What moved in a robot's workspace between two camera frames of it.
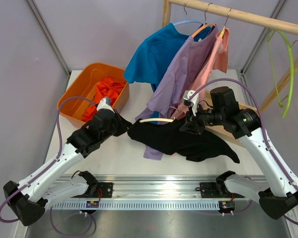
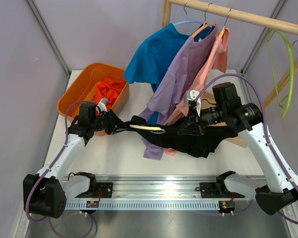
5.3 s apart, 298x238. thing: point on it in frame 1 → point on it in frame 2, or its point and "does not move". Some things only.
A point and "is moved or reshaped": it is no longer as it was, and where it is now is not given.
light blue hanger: x=186 y=20 does not move
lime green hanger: x=286 y=104 does not move
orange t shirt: x=105 y=89 does not move
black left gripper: x=124 y=125 does not move
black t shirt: x=170 y=138 is moved or reshaped
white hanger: x=162 y=119 → x=158 y=130
